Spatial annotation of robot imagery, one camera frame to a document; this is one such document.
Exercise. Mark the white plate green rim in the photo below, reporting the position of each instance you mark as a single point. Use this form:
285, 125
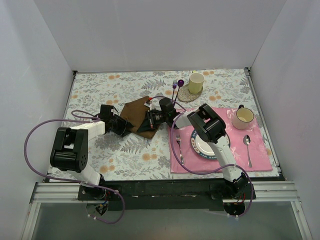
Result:
201, 148

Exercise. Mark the purple plastic fork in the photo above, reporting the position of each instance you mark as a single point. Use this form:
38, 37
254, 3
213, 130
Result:
174, 86

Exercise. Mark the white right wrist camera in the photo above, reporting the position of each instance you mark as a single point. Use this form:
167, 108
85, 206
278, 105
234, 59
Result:
149, 104

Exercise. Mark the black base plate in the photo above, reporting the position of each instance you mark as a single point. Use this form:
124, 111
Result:
174, 194

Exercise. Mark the brown cloth napkin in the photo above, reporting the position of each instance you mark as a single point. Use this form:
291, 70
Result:
134, 112

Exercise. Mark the pink floral placemat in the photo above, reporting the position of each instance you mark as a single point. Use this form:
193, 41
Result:
258, 152

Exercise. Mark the aluminium front rail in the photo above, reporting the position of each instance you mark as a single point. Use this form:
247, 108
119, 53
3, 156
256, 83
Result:
265, 191

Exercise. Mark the pale yellow cup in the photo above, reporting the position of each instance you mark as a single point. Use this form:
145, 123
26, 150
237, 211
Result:
195, 83

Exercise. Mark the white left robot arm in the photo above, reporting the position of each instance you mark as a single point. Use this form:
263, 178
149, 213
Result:
70, 151

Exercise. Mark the floral tablecloth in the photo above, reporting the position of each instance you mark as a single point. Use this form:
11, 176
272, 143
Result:
135, 157

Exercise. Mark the purple plastic spoon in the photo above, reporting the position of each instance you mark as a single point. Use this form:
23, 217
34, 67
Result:
180, 83

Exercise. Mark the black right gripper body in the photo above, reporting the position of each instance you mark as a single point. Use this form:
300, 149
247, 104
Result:
149, 121

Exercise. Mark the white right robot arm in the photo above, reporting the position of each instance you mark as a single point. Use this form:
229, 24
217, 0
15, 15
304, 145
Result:
211, 128

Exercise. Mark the speckled round coaster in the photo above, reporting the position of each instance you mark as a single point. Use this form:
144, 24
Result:
185, 96

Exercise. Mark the silver metal fork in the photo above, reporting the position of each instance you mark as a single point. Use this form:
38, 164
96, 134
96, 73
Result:
178, 140

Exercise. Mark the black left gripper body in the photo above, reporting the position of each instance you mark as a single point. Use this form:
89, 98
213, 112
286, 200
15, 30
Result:
122, 126

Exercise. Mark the cream mug dark rim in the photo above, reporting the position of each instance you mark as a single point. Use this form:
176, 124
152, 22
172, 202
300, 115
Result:
242, 118

